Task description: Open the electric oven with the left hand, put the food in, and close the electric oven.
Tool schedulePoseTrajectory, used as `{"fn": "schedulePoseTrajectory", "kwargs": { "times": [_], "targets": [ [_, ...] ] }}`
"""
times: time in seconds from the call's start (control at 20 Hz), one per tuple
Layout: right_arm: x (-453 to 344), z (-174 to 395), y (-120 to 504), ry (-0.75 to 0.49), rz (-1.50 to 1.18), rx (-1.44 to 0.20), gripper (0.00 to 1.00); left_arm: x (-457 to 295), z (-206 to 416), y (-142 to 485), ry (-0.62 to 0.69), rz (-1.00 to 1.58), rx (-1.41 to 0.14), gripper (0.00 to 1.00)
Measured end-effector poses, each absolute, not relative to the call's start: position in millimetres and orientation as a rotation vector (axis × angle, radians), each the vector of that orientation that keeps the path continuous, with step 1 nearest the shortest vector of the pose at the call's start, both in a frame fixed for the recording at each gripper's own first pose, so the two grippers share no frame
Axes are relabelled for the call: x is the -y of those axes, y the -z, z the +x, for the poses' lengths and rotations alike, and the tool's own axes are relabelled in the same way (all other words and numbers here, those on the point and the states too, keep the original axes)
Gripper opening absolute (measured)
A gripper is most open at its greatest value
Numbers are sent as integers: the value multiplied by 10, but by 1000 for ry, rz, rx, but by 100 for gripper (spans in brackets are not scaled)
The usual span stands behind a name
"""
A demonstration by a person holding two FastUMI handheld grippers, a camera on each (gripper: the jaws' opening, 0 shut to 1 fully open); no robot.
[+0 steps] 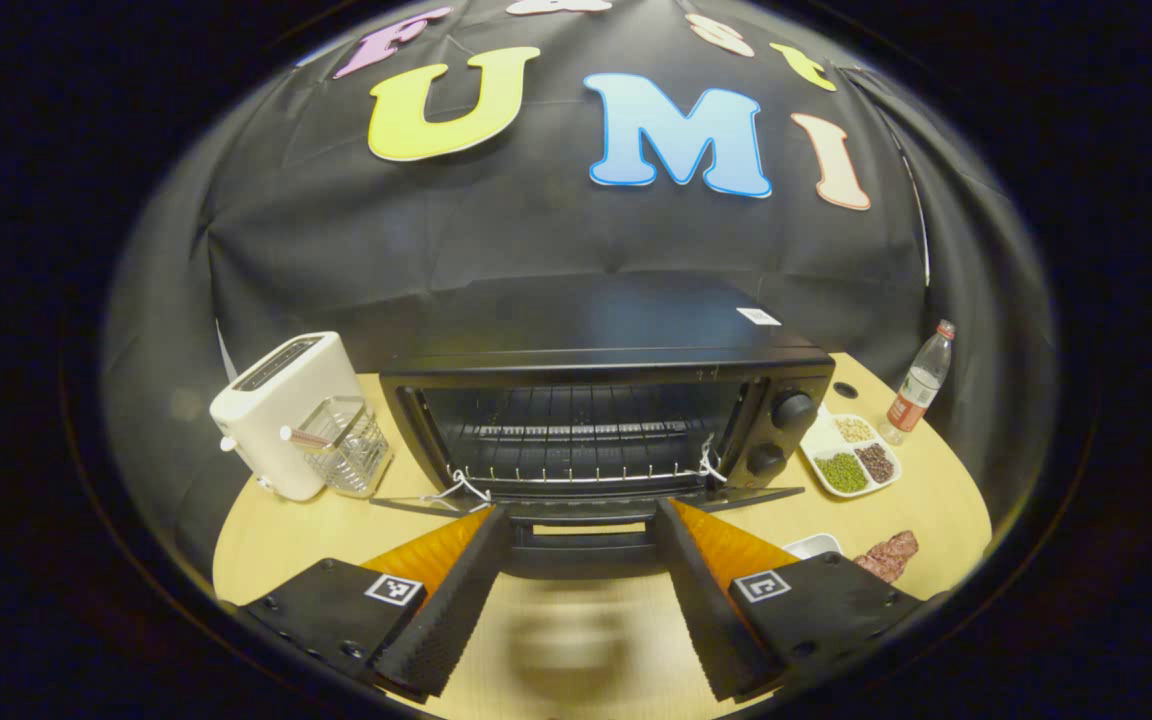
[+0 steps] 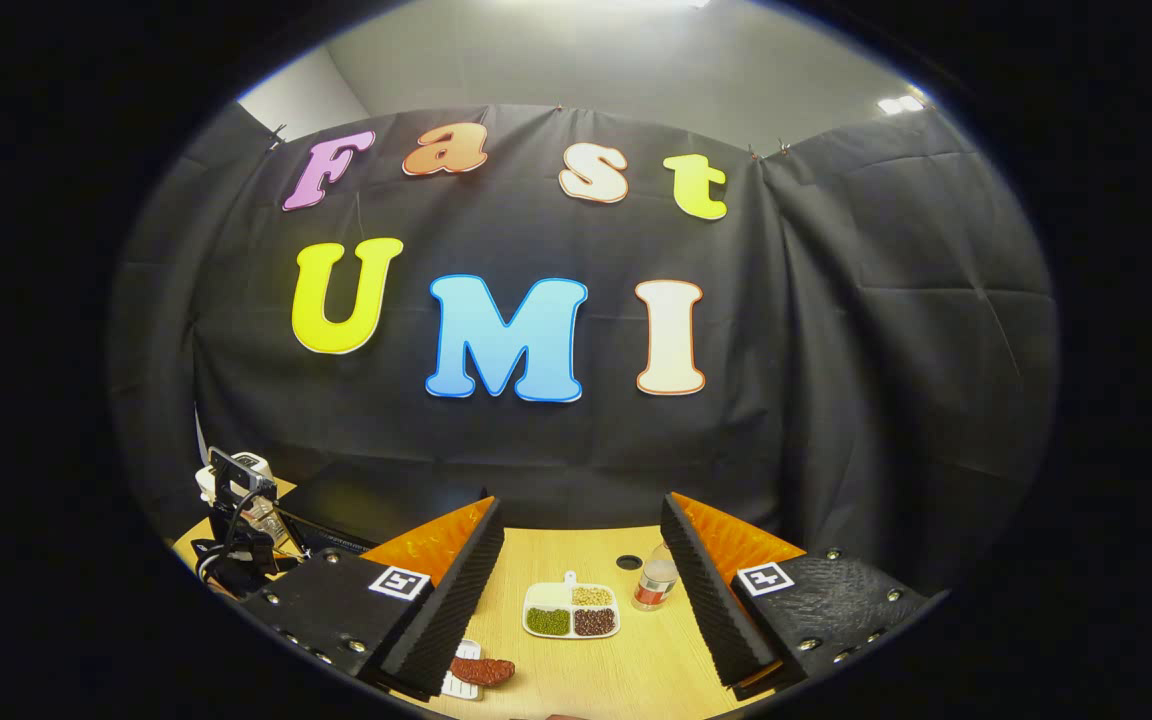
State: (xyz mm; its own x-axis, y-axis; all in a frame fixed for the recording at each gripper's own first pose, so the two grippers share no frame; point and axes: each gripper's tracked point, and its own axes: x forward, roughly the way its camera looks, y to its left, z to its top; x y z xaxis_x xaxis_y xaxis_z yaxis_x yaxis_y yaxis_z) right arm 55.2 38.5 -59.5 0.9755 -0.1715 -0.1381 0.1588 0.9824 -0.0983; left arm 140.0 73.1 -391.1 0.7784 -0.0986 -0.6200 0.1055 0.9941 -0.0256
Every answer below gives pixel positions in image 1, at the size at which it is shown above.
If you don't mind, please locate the white ribbed food tray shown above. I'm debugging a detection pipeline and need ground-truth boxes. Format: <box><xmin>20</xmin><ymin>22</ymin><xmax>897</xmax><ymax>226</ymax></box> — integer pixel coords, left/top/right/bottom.
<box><xmin>781</xmin><ymin>533</ymin><xmax>844</xmax><ymax>561</ymax></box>

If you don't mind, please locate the white toaster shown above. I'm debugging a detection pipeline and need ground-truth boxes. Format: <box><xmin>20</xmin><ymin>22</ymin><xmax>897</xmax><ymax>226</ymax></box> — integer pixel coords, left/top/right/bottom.
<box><xmin>209</xmin><ymin>332</ymin><xmax>367</xmax><ymax>503</ymax></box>

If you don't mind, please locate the dark red beans heap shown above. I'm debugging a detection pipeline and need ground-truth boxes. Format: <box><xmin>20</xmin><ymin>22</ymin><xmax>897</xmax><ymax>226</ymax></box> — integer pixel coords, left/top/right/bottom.
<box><xmin>854</xmin><ymin>443</ymin><xmax>897</xmax><ymax>485</ymax></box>

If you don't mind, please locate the red meat steak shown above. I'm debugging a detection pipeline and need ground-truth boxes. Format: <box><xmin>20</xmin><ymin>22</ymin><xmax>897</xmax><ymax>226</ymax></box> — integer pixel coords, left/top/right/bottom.
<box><xmin>851</xmin><ymin>530</ymin><xmax>920</xmax><ymax>584</ymax></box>

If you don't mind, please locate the metal oven rack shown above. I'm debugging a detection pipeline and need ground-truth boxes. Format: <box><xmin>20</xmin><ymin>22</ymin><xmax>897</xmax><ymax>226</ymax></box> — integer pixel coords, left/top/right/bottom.
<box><xmin>424</xmin><ymin>383</ymin><xmax>742</xmax><ymax>493</ymax></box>

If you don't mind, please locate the white divided plate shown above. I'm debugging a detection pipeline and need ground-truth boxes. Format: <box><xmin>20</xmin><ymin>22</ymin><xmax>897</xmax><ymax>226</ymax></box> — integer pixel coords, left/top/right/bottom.
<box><xmin>799</xmin><ymin>410</ymin><xmax>903</xmax><ymax>498</ymax></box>

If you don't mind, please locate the clear wire basket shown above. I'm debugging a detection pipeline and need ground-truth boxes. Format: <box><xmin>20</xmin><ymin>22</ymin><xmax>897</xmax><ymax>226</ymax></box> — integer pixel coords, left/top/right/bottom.
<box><xmin>291</xmin><ymin>395</ymin><xmax>394</xmax><ymax>498</ymax></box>

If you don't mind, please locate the black electric oven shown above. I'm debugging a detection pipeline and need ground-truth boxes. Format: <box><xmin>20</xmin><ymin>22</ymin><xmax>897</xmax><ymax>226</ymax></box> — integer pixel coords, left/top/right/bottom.
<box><xmin>369</xmin><ymin>272</ymin><xmax>837</xmax><ymax>583</ymax></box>

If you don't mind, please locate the green mung beans heap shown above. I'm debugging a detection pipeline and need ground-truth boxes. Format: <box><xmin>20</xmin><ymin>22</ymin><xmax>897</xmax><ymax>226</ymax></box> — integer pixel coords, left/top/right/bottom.
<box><xmin>814</xmin><ymin>452</ymin><xmax>867</xmax><ymax>494</ymax></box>

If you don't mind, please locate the black backdrop cloth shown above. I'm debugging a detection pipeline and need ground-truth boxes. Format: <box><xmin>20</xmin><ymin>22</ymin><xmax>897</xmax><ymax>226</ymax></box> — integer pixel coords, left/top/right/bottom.
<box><xmin>101</xmin><ymin>0</ymin><xmax>1062</xmax><ymax>591</ymax></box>

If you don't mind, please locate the large black oven knob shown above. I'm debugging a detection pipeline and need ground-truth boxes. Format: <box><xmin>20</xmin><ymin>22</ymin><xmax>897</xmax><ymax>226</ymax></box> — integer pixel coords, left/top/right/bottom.
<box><xmin>771</xmin><ymin>390</ymin><xmax>817</xmax><ymax>431</ymax></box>

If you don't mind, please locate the white string loop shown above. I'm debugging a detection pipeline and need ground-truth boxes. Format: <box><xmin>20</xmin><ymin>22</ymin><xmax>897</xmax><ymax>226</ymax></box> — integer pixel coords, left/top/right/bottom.
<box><xmin>423</xmin><ymin>468</ymin><xmax>492</xmax><ymax>513</ymax></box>
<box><xmin>696</xmin><ymin>435</ymin><xmax>729</xmax><ymax>486</ymax></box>

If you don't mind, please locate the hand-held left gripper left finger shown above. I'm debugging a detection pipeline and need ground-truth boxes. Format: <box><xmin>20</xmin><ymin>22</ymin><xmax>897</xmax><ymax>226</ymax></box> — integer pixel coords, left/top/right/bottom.
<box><xmin>236</xmin><ymin>505</ymin><xmax>512</xmax><ymax>701</ymax></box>

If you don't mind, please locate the clear plastic water bottle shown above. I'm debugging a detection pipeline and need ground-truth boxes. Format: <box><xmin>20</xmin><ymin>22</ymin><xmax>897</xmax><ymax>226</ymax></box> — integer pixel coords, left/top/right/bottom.
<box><xmin>878</xmin><ymin>319</ymin><xmax>957</xmax><ymax>446</ymax></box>

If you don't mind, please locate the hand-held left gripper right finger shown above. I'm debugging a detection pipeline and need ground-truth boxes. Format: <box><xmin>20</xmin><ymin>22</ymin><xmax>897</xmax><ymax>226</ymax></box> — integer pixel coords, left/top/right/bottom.
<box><xmin>656</xmin><ymin>498</ymin><xmax>927</xmax><ymax>704</ymax></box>

